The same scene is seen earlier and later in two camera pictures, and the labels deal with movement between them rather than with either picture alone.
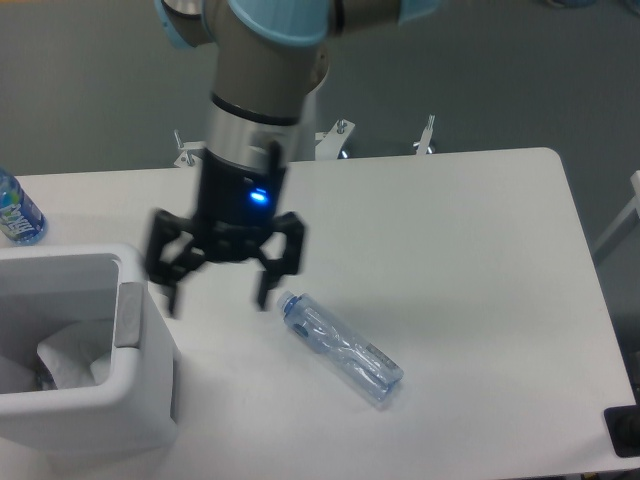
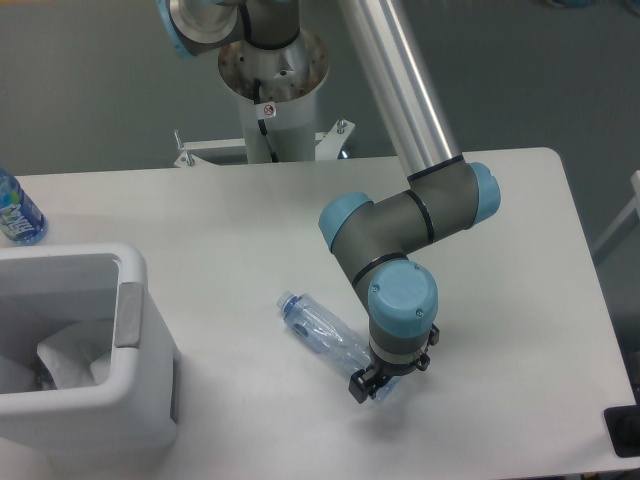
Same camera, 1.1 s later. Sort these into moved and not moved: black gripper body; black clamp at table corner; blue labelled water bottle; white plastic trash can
Moved: black gripper body
Not moved: blue labelled water bottle; white plastic trash can; black clamp at table corner
